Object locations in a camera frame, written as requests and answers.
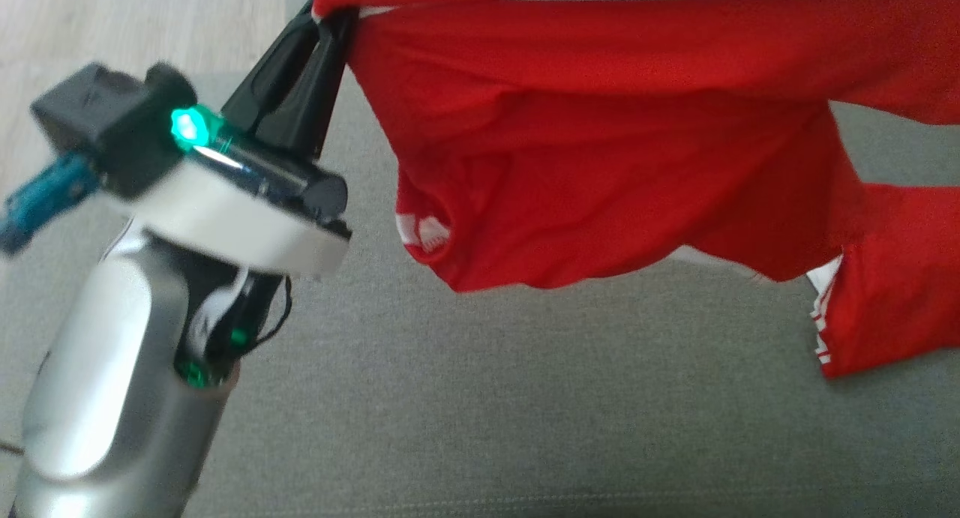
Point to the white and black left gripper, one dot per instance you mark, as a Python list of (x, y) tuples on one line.
[(240, 218)]

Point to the red Bulls 23 jersey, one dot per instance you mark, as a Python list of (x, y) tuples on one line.
[(600, 151)]

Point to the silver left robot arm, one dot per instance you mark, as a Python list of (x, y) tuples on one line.
[(97, 398)]

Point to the grey fabric sofa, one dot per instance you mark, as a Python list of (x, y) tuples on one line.
[(525, 398)]

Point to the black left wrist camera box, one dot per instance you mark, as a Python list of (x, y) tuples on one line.
[(97, 121)]

